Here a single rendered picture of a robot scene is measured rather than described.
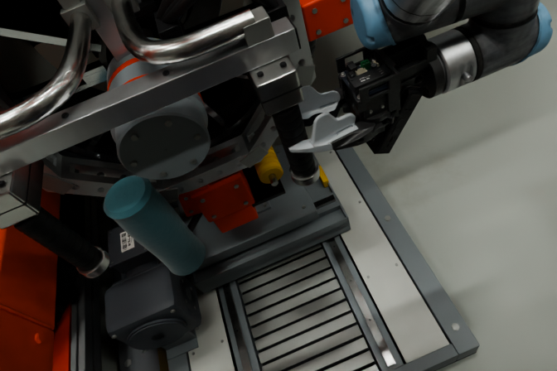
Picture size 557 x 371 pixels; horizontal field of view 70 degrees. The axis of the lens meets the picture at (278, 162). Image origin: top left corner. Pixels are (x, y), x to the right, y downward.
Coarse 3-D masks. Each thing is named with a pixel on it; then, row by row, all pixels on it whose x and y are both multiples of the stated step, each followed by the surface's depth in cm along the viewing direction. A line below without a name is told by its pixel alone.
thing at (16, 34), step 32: (0, 0) 72; (0, 32) 62; (32, 32) 64; (64, 32) 66; (0, 64) 67; (32, 64) 82; (96, 64) 71; (0, 96) 67; (224, 96) 95; (256, 96) 85; (224, 128) 89
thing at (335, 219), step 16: (320, 176) 130; (320, 192) 130; (320, 208) 124; (336, 208) 124; (304, 224) 124; (320, 224) 123; (336, 224) 120; (272, 240) 124; (288, 240) 122; (304, 240) 121; (320, 240) 124; (240, 256) 123; (256, 256) 119; (272, 256) 122; (288, 256) 125; (192, 272) 121; (208, 272) 122; (224, 272) 119; (240, 272) 123; (208, 288) 123
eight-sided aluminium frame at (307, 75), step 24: (288, 0) 62; (312, 72) 73; (264, 120) 80; (240, 144) 86; (264, 144) 84; (48, 168) 70; (72, 168) 76; (96, 168) 79; (120, 168) 81; (216, 168) 84; (240, 168) 86; (72, 192) 76; (96, 192) 78; (168, 192) 84
